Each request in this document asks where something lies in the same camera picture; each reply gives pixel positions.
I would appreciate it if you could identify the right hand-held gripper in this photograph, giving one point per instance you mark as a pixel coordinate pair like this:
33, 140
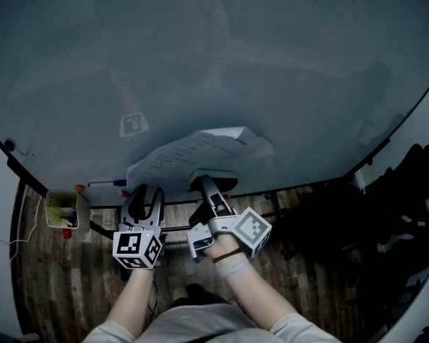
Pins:
250, 231

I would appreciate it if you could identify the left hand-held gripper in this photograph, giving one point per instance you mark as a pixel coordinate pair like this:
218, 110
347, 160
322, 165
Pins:
132, 245

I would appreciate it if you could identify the black whiteboard eraser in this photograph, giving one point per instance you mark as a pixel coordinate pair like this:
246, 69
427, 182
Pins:
229, 182

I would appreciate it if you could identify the white printed paper sheet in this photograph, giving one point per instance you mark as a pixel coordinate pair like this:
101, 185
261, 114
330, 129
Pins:
186, 155

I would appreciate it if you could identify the large black-framed whiteboard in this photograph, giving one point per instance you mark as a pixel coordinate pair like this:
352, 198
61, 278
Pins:
236, 48

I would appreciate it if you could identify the person's right forearm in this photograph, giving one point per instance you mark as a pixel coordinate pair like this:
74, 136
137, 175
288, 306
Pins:
261, 298

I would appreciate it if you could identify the person's left forearm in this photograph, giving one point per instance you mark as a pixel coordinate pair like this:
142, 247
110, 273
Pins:
132, 298

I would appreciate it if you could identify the purple capped marker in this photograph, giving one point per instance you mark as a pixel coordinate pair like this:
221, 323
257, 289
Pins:
119, 183

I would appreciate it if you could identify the person's right hand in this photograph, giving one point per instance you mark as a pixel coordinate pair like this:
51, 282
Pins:
221, 248

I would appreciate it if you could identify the brown elastic wrist band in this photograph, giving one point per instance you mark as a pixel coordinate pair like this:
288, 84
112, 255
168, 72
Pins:
225, 257

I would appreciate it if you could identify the beige magnetic storage box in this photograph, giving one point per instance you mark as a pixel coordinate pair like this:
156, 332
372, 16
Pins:
83, 216

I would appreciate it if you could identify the grey wrist band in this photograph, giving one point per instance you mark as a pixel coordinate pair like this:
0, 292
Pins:
232, 267

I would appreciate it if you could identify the orange round magnet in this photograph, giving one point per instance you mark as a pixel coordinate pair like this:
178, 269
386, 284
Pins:
79, 188

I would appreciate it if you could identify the blue cap marker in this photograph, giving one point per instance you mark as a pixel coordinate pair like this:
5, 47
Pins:
74, 216

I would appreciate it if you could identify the red round magnet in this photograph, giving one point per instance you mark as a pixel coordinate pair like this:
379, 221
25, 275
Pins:
67, 233

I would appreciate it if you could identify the person's dark trousers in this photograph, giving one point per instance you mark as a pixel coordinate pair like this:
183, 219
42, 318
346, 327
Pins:
196, 291

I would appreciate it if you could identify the person's beige shoe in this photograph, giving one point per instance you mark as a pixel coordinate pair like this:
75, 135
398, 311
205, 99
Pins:
179, 292

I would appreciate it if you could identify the person's grey shirt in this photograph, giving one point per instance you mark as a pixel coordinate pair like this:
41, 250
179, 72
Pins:
200, 323

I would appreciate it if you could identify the black office chair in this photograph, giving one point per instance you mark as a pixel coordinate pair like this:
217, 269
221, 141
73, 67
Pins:
321, 220
407, 198

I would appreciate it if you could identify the blue round magnet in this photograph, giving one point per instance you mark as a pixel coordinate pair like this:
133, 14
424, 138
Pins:
9, 145

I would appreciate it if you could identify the white desk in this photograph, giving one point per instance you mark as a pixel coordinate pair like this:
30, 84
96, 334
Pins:
425, 306

